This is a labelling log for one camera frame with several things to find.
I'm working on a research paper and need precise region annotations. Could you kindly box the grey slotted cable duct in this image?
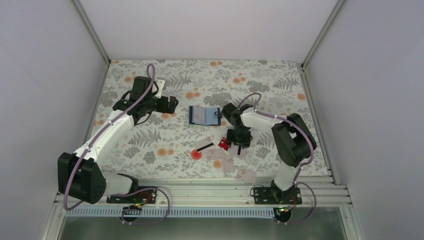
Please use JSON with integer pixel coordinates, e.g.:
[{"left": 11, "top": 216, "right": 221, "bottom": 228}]
[{"left": 66, "top": 206, "right": 274, "bottom": 219}]

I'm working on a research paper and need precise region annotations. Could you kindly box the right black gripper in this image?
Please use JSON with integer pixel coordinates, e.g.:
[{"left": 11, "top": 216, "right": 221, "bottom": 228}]
[{"left": 226, "top": 125, "right": 251, "bottom": 149}]

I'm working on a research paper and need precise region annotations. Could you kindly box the red credit card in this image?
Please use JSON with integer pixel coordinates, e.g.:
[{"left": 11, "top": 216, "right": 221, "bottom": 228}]
[{"left": 218, "top": 137, "right": 230, "bottom": 151}]

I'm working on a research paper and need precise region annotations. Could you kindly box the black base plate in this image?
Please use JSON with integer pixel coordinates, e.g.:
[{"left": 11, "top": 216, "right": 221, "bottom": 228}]
[
  {"left": 106, "top": 186, "right": 157, "bottom": 204},
  {"left": 253, "top": 186, "right": 303, "bottom": 205}
]

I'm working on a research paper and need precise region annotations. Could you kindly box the floral card near rail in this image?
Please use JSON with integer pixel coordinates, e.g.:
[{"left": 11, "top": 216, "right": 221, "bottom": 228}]
[{"left": 235, "top": 168, "right": 257, "bottom": 184}]

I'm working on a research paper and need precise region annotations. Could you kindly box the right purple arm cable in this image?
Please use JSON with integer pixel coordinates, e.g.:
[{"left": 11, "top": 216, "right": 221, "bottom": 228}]
[{"left": 236, "top": 92, "right": 317, "bottom": 226}]

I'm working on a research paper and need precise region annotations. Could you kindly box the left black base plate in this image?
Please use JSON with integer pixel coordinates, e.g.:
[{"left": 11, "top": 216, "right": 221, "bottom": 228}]
[{"left": 106, "top": 186, "right": 157, "bottom": 204}]

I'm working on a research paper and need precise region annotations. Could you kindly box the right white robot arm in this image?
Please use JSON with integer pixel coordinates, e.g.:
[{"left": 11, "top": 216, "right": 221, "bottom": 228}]
[{"left": 222, "top": 103, "right": 317, "bottom": 204}]

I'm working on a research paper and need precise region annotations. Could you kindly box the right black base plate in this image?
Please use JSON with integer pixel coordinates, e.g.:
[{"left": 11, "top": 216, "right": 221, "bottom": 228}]
[{"left": 253, "top": 186, "right": 303, "bottom": 205}]

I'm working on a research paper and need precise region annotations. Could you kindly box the floral patterned table mat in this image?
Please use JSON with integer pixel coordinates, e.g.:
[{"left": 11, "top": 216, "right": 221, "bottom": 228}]
[{"left": 101, "top": 60, "right": 316, "bottom": 179}]

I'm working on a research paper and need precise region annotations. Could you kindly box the aluminium rail frame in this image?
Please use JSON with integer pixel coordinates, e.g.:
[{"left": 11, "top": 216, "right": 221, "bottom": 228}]
[{"left": 52, "top": 178, "right": 353, "bottom": 208}]

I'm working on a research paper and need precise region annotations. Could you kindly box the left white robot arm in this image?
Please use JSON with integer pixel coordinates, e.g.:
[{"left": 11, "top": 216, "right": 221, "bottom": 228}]
[{"left": 57, "top": 76, "right": 179, "bottom": 204}]

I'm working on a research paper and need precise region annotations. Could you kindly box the floral card in middle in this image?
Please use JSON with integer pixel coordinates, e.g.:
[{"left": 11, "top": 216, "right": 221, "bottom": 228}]
[{"left": 221, "top": 157, "right": 236, "bottom": 174}]

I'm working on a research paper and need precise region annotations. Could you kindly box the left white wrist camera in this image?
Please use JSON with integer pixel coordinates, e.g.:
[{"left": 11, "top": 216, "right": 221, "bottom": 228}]
[{"left": 152, "top": 79, "right": 166, "bottom": 99}]

